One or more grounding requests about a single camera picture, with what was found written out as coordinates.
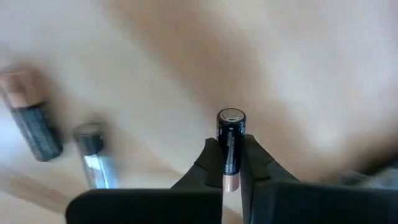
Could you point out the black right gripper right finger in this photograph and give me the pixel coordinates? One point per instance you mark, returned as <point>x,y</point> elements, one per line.
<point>311,205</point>

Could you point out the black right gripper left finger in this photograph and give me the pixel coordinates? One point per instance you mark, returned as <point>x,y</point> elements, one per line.
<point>140,208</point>

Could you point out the silver battery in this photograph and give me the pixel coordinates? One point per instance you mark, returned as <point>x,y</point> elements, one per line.
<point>96,168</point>

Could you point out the copper-top black battery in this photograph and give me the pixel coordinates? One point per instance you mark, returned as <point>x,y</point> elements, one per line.
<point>231,140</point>
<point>34,130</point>

